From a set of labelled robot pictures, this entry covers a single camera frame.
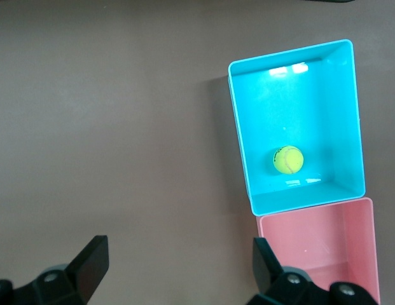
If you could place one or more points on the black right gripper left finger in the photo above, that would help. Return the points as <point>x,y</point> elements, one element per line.
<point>66,286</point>

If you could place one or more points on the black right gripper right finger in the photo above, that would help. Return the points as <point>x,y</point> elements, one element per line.
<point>289,290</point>

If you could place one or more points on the brown table cover sheet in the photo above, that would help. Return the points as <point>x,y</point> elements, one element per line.
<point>89,95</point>

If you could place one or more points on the pink plastic bin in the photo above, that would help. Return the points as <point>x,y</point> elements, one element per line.
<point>327,238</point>

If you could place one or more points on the yellow-green tennis ball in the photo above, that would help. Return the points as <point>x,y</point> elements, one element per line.
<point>288,159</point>

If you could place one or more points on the blue plastic bin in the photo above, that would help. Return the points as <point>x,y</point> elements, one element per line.
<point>295,111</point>

